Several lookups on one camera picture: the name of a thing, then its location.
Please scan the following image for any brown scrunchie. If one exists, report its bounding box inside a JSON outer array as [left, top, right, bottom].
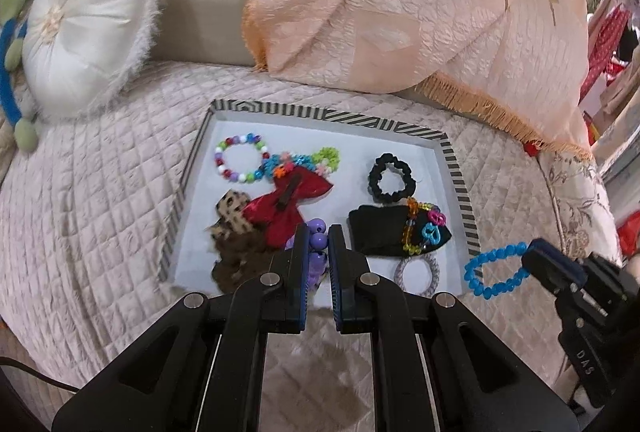
[[211, 232, 287, 295]]

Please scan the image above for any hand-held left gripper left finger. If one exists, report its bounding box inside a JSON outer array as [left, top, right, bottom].
[[52, 222, 308, 432]]

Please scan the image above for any striped rim white tray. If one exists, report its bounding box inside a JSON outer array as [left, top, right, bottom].
[[159, 99, 482, 298]]

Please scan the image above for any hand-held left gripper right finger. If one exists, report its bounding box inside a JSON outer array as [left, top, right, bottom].
[[327, 223, 581, 432]]

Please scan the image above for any purple bead bracelet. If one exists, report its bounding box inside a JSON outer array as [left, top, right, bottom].
[[285, 218, 331, 294]]

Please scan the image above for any black folded cloth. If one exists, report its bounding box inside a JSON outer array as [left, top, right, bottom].
[[347, 205, 453, 258]]

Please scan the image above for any cream embroidered fabric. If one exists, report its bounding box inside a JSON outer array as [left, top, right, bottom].
[[530, 147, 624, 265]]

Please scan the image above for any orange clear bead bracelet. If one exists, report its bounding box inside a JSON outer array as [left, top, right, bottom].
[[401, 197, 434, 256]]

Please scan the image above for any multicolour round bead bracelet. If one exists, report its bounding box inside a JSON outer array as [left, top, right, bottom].
[[213, 132, 271, 186]]

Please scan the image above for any green flower bracelet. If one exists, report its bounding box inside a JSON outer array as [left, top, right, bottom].
[[310, 146, 341, 176]]

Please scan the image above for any grey scrunchie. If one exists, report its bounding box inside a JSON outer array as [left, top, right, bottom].
[[394, 255, 441, 297]]

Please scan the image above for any white round fringed pillow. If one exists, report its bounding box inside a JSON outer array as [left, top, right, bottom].
[[22, 0, 166, 119]]

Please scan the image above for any black scrunchie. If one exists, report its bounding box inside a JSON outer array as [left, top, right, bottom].
[[368, 153, 417, 203]]

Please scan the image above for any pink blue link bracelet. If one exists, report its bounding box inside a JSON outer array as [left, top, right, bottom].
[[421, 209, 446, 247]]

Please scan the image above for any green and blue plush toy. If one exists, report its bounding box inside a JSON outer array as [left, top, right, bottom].
[[0, 0, 68, 154]]

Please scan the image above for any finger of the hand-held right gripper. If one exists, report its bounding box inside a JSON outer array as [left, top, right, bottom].
[[531, 238, 586, 278], [522, 251, 581, 295]]

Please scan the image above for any red patterned cloth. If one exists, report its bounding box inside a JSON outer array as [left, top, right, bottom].
[[582, 5, 634, 89]]

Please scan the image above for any blue bead bracelet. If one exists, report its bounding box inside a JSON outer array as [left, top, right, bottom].
[[464, 242, 532, 301]]

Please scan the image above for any black cable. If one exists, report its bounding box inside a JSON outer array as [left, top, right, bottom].
[[0, 356, 81, 396]]

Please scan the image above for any red satin bow hair clip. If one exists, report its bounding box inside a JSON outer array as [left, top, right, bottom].
[[242, 163, 335, 247]]

